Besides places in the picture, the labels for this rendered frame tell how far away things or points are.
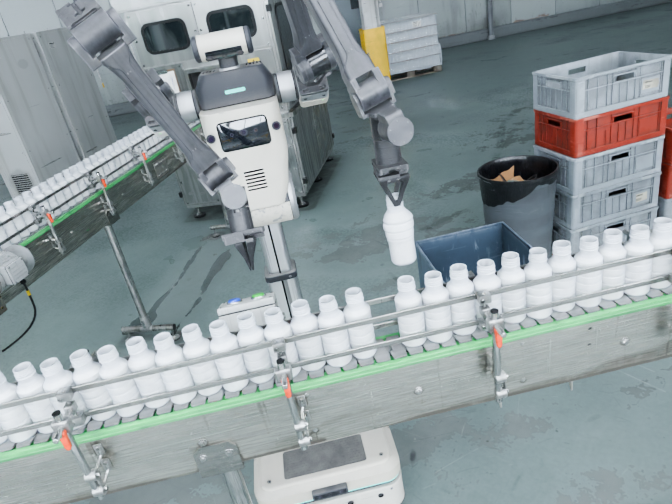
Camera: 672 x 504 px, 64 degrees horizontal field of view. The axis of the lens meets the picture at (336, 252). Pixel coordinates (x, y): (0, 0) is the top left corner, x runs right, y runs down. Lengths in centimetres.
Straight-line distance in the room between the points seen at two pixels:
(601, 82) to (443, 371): 233
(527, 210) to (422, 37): 765
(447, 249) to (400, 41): 874
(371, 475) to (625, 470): 95
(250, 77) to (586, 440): 185
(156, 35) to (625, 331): 428
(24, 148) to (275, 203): 547
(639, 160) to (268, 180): 250
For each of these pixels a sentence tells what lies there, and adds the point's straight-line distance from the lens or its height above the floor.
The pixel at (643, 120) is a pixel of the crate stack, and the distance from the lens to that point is 356.
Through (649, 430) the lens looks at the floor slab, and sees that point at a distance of 254.
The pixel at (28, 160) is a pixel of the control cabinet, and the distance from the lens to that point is 697.
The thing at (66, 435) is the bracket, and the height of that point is 106.
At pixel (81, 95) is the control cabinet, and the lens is 791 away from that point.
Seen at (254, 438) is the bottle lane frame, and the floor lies 88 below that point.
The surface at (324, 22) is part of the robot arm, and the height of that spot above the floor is 169.
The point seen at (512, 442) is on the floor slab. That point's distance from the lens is 241.
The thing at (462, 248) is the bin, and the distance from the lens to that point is 188.
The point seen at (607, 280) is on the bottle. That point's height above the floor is 106.
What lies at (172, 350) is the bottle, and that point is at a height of 113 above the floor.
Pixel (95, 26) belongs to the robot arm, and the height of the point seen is 176.
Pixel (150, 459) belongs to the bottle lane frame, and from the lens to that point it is 135.
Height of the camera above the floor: 175
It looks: 26 degrees down
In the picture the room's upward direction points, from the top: 11 degrees counter-clockwise
